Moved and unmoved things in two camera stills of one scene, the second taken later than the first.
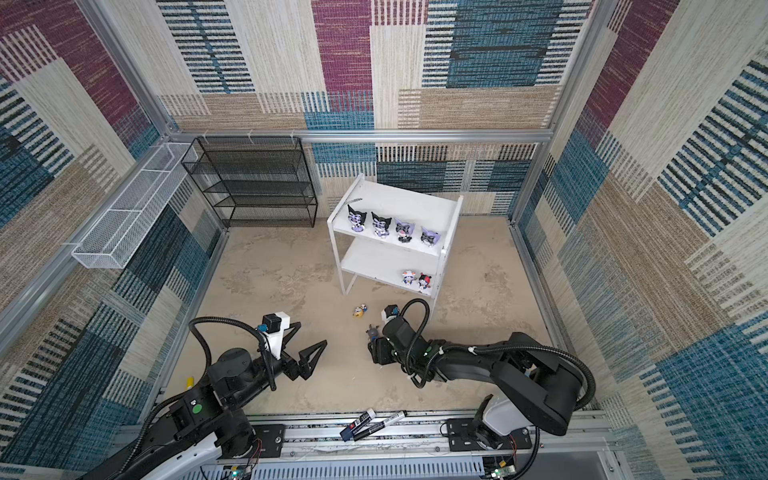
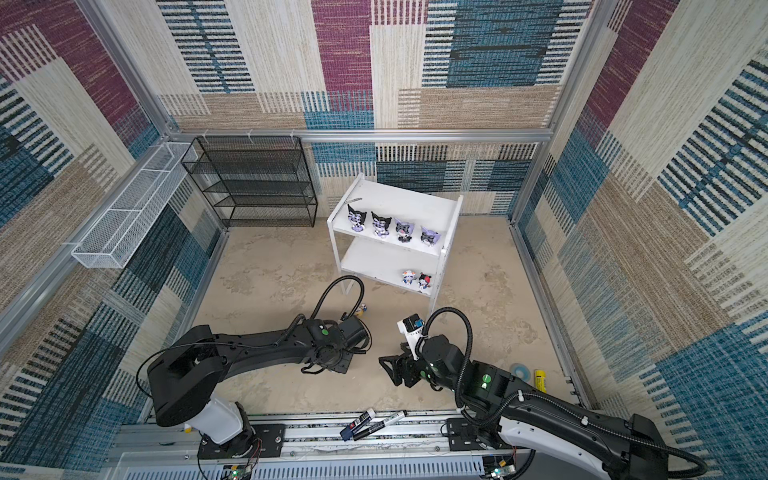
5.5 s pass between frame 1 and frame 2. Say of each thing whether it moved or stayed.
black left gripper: moved
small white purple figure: stayed
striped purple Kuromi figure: stayed
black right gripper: moved
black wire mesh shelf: stayed
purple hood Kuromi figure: stayed
